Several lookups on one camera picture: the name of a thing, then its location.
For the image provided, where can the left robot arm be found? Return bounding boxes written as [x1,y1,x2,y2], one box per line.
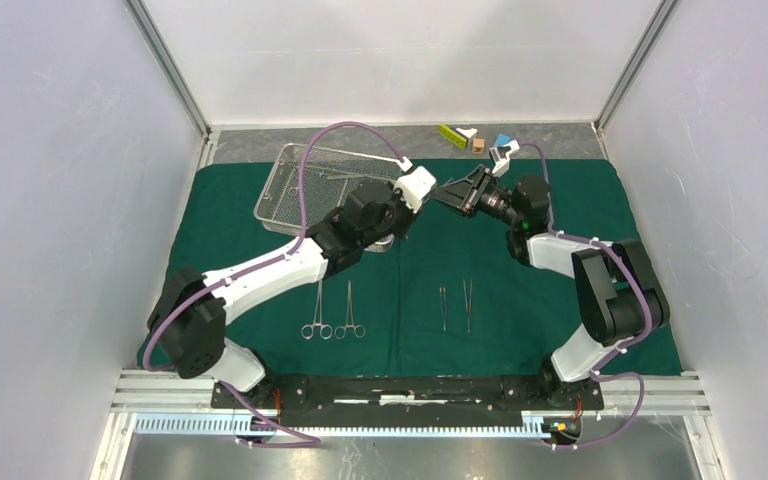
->
[142,172,436,408]

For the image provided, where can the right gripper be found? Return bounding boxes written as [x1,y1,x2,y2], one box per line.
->
[428,165,521,228]

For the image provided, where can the pointed steel tweezers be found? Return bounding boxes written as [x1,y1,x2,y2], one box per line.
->
[462,279,473,333]

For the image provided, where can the blue small block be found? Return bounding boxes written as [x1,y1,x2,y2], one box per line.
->
[494,134,513,148]

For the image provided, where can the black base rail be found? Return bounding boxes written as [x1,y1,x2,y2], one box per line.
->
[211,375,604,447]

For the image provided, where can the metal mesh instrument tray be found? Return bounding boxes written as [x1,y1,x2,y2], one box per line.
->
[255,144,402,274]

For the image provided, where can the steel forceps with ring handles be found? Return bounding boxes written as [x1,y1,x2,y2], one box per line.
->
[300,280,334,340]

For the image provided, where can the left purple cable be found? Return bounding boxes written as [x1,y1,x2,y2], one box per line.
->
[142,121,415,450]

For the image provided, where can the white small block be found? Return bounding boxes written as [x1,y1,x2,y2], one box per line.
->
[455,128,478,148]

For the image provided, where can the brown wooden cube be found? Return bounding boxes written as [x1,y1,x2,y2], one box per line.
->
[471,137,486,154]

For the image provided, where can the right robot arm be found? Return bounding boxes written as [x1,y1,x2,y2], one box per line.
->
[431,166,671,408]

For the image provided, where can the steel scalpel handle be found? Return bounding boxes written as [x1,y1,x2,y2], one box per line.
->
[325,174,364,180]

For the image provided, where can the yellow-green lego brick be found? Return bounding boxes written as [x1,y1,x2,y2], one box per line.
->
[438,124,470,149]

